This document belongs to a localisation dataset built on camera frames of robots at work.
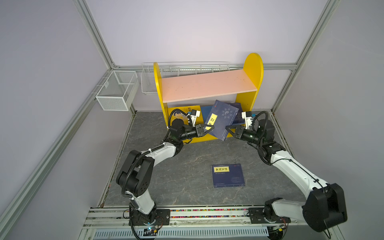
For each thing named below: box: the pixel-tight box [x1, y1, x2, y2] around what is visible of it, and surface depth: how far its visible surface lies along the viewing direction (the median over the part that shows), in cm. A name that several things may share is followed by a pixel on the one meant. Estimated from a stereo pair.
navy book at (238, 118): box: [223, 102, 245, 126], surface depth 76 cm
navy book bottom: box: [205, 99, 240, 141], surface depth 78 cm
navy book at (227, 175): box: [211, 163, 246, 188], surface depth 88 cm
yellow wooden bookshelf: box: [153, 53, 264, 144], surface depth 78 cm
